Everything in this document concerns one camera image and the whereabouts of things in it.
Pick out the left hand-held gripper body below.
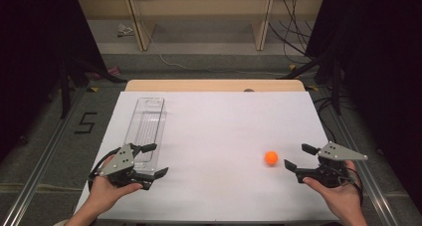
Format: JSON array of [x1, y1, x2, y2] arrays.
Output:
[[98, 143, 157, 191]]

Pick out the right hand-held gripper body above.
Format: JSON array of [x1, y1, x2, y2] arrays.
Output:
[[294, 140, 369, 189]]

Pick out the orange ball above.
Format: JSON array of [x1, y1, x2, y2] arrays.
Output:
[[264, 150, 280, 166]]

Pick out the clear plastic tray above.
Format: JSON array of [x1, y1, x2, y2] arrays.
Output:
[[122, 97, 167, 174]]

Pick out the person's left hand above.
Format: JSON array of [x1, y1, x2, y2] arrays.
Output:
[[86, 154, 144, 218]]

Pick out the person's right hand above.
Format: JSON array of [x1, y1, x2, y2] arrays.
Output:
[[302, 159, 364, 218]]

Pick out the black stand legs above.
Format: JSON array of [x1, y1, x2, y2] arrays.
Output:
[[278, 52, 343, 116], [59, 57, 129, 120]]

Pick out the pink object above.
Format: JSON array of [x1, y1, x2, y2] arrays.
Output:
[[92, 66, 121, 81]]

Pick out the light wooden table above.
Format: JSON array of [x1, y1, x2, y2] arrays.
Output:
[[124, 79, 307, 94]]

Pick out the black curtain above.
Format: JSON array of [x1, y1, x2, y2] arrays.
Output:
[[0, 0, 107, 162], [304, 0, 422, 205]]

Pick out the crumpled white paper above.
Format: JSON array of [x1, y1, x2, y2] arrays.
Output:
[[116, 23, 135, 38]]

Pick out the light wooden shelf unit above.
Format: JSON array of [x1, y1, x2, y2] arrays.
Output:
[[75, 0, 326, 52]]

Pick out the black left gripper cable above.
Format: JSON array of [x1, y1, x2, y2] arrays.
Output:
[[87, 147, 121, 191]]

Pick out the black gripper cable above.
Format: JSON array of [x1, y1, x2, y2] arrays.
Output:
[[87, 147, 121, 191], [344, 165, 365, 208]]

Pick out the black floor cable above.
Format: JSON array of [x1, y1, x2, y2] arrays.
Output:
[[313, 96, 357, 154]]

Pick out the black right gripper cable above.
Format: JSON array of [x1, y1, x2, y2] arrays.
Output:
[[344, 165, 365, 208]]

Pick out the metal floor rail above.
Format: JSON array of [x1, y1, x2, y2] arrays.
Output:
[[0, 86, 89, 226], [316, 87, 399, 226]]

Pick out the tangle of black cables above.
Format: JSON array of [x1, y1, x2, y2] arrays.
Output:
[[268, 0, 316, 60]]

